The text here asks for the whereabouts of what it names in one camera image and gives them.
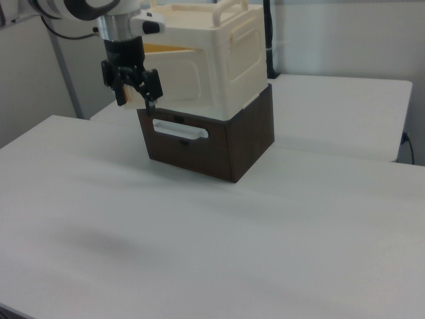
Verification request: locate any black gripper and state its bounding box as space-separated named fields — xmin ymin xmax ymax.
xmin=100 ymin=36 xmax=164 ymax=116

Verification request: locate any cream cabinet door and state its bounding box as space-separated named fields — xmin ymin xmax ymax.
xmin=120 ymin=49 xmax=204 ymax=111

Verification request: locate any cream plastic cabinet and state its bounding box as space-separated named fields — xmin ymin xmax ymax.
xmin=136 ymin=0 xmax=269 ymax=121

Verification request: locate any dark brown drawer box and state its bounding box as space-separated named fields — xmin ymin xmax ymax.
xmin=136 ymin=82 xmax=276 ymax=183

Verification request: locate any white drawer handle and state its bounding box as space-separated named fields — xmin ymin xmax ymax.
xmin=151 ymin=118 xmax=210 ymax=140

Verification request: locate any grey metal frame post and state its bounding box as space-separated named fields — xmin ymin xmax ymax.
xmin=48 ymin=31 xmax=84 ymax=120

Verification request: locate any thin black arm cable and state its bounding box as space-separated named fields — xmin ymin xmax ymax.
xmin=39 ymin=15 xmax=100 ymax=40

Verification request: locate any black cable with plug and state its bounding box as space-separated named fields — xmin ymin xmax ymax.
xmin=401 ymin=132 xmax=416 ymax=165

